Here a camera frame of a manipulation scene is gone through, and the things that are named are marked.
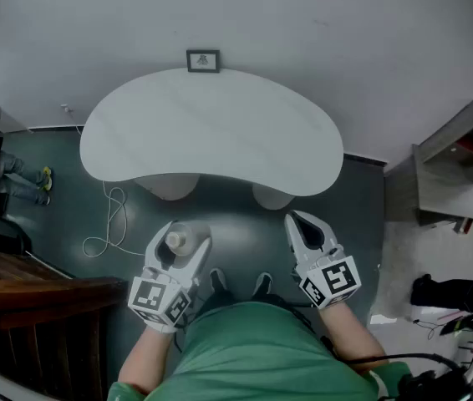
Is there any black picture frame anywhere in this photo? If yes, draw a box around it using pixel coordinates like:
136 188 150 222
186 49 221 74

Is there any black cable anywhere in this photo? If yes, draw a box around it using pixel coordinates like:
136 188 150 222
343 351 471 378

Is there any white shaggy rug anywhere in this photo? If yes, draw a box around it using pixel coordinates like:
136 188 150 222
369 218 473 325

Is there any person's right forearm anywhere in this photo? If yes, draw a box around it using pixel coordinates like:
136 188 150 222
318 301 390 372

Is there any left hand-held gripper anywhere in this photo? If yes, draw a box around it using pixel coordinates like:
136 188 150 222
127 221 214 334

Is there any person's left forearm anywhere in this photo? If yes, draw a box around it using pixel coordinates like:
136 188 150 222
118 325 188 395

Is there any brown wooden bench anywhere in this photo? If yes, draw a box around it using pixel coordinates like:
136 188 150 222
0 239 130 401

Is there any person's left black shoe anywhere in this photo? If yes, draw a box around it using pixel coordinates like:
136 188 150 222
208 267 232 305

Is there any white cable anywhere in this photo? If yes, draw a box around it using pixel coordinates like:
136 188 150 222
82 180 146 260

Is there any black bag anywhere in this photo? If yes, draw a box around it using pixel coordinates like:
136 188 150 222
410 273 473 313

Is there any person's black shoe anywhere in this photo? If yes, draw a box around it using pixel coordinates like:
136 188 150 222
208 267 232 305
252 272 274 301

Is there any small white bottle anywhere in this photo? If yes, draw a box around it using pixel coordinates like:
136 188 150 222
164 221 213 263

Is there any grey wooden shelf unit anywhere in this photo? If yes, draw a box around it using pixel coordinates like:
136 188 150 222
384 99 473 234

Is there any white kidney-shaped table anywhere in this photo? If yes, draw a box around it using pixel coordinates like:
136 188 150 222
79 67 344 211

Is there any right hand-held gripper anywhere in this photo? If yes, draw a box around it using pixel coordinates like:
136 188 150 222
283 211 362 311

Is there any person in green shirt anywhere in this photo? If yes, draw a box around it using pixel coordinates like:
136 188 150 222
106 301 411 401

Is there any person's right black shoe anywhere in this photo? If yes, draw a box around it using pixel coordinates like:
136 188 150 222
252 272 274 301

